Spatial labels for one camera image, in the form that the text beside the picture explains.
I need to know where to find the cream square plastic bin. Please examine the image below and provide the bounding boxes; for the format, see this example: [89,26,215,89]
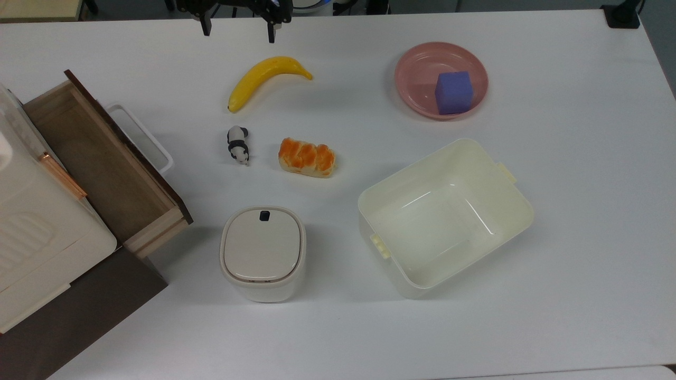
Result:
[357,138,535,300]

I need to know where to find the small panda toy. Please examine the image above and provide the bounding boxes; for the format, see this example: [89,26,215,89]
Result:
[227,125,251,166]

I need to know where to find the pink plastic plate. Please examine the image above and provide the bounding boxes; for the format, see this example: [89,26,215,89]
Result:
[394,42,489,121]

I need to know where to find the white drawer handle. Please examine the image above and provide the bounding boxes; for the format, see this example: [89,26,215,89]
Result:
[105,103,175,176]

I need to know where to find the wooden side table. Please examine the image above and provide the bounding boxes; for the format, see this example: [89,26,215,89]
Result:
[0,0,86,23]

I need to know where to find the yellow toy banana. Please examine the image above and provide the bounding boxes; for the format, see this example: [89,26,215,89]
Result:
[228,56,314,113]

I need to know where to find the wooden drawer with brown front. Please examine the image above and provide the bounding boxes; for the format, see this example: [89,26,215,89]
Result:
[23,69,194,260]

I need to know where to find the copper cabinet handle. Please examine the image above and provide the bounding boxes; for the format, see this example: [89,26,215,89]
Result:
[40,151,88,201]

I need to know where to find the purple foam cube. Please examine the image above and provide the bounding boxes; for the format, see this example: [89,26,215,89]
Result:
[435,71,472,116]

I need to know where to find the dark brown drawer housing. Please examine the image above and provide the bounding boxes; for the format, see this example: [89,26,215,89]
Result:
[0,247,169,380]

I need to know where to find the beige lidded trash can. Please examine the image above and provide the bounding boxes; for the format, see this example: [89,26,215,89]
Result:
[219,205,307,303]

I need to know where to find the orange glazed toy bread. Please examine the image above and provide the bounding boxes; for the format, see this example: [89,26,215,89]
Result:
[278,137,337,179]

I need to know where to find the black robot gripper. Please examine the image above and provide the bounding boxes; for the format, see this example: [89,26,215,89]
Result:
[176,0,294,44]

